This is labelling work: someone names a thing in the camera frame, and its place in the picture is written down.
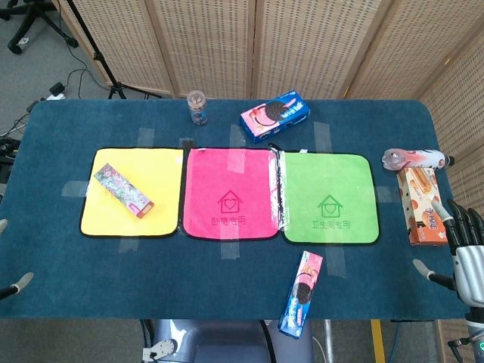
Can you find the wooden folding screen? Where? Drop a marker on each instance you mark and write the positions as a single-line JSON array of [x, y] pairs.
[[211, 45]]

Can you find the clear snack jar blue label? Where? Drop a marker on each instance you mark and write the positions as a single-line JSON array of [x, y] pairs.
[[197, 109]]

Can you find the black tripod stand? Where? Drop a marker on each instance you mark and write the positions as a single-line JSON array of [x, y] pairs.
[[100, 58]]

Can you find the yellow cloth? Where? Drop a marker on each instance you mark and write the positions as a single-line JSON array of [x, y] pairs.
[[151, 170]]

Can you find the black office chair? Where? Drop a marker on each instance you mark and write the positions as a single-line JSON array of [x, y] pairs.
[[36, 24]]

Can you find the pink cloth with house print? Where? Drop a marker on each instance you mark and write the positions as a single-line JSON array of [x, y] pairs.
[[211, 181]]

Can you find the long Oreo cookie pack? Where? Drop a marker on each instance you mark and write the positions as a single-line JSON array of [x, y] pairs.
[[301, 295]]

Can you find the white power strip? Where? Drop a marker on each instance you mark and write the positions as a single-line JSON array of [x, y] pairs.
[[56, 90]]

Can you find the clear tape strip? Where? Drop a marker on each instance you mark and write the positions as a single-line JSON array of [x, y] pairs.
[[386, 194], [237, 136], [336, 262], [129, 245], [146, 137], [230, 250], [73, 189], [323, 136]]

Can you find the grey robot torso base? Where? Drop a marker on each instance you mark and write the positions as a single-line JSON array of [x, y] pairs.
[[219, 342]]

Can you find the white pink plastic bottle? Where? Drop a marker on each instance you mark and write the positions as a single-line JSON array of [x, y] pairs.
[[419, 159]]

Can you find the wide blue pink cookie box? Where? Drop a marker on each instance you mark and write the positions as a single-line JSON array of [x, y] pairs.
[[274, 115]]

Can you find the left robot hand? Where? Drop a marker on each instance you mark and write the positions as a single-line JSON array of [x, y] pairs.
[[17, 284]]

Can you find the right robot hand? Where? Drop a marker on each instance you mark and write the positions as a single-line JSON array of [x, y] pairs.
[[470, 268]]

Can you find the shiny crinkled tape strip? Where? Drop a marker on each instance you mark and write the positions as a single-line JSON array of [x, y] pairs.
[[278, 189]]

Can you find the orange biscuit box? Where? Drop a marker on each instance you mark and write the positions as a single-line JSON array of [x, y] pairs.
[[421, 204]]

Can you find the green cloth with house print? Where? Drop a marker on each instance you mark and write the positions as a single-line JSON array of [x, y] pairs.
[[329, 177]]

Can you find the black floor device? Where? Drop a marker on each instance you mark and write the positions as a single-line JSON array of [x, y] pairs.
[[8, 148]]

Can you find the metal table leg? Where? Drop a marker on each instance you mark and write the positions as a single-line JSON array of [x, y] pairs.
[[329, 340]]

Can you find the floral pink cardboard box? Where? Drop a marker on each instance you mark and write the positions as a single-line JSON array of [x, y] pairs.
[[123, 191]]

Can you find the blue table cover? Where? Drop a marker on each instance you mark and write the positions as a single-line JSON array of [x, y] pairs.
[[151, 280]]

